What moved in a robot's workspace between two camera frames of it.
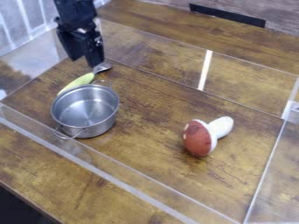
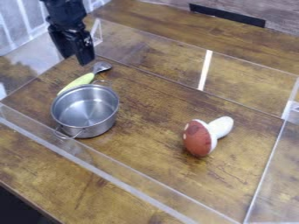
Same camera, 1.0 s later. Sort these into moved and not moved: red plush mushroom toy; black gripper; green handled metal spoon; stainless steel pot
Moved: black gripper
Not moved: red plush mushroom toy; green handled metal spoon; stainless steel pot
